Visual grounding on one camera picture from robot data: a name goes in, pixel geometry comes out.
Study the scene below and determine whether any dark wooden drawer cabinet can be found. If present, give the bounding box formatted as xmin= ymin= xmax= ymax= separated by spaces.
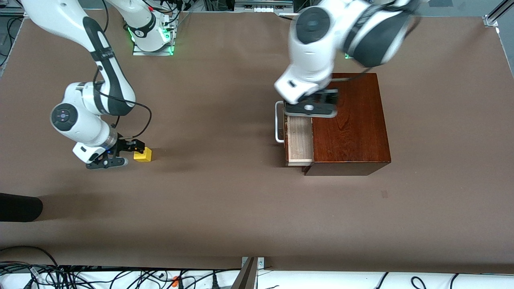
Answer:
xmin=301 ymin=73 xmax=392 ymax=176

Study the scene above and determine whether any black tangled cable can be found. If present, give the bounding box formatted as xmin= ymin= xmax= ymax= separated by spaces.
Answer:
xmin=60 ymin=268 xmax=241 ymax=289

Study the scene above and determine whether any black looping cable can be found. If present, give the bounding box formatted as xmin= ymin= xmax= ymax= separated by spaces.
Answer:
xmin=0 ymin=246 xmax=61 ymax=277

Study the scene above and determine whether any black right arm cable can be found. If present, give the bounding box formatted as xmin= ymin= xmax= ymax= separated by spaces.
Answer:
xmin=93 ymin=66 xmax=152 ymax=141

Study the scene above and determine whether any grey power strip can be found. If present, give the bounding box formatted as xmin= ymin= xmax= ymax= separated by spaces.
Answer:
xmin=234 ymin=0 xmax=294 ymax=13

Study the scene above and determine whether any black cylindrical object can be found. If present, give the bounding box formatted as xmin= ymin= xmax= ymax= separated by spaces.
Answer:
xmin=0 ymin=193 xmax=43 ymax=222

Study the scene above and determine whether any silver metal bracket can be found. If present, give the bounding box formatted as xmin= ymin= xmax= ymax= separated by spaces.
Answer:
xmin=241 ymin=257 xmax=265 ymax=270

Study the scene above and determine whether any table cover sheet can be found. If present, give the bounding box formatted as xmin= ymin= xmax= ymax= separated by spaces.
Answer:
xmin=0 ymin=10 xmax=514 ymax=270

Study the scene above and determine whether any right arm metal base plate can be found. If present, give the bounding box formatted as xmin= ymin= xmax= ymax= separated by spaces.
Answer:
xmin=133 ymin=11 xmax=176 ymax=57

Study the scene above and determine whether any dark diagonal bar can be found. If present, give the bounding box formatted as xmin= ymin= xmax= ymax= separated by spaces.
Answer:
xmin=231 ymin=258 xmax=259 ymax=289

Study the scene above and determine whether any wooden drawer with white handle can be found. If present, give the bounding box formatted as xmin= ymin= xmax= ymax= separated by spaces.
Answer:
xmin=275 ymin=100 xmax=314 ymax=167

